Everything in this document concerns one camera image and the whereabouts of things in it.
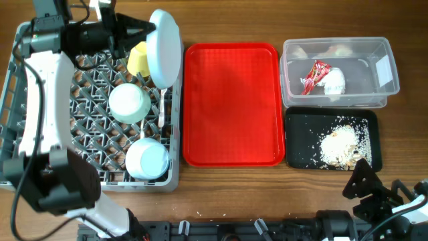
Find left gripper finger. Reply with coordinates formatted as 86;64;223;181
116;13;156;32
122;31;149;57

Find yellow plastic cup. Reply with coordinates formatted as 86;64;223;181
127;42;150;77

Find large light blue plate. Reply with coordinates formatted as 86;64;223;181
146;9;183;89

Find rice food leftovers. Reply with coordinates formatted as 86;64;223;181
309;115;372;171

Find light green bowl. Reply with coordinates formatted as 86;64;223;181
108;83;151;124

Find white plastic fork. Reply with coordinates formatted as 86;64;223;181
158;88;168;128

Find white plastic spoon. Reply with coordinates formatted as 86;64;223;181
140;120;145;139

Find white napkin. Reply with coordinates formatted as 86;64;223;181
315;68;345;95

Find small light blue bowl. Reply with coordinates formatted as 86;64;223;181
125;138;170;180

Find red snack wrapper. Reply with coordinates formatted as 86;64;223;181
300;60;332;95

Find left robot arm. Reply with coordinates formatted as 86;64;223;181
3;1;156;240

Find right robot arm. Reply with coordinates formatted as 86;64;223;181
310;159;427;240

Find grey dishwasher rack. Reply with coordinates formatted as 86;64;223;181
0;21;185;193

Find black plastic tray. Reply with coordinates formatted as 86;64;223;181
285;106;383;172

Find red plastic tray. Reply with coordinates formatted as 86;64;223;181
183;42;285;167

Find clear plastic bin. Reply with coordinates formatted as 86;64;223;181
280;37;400;108

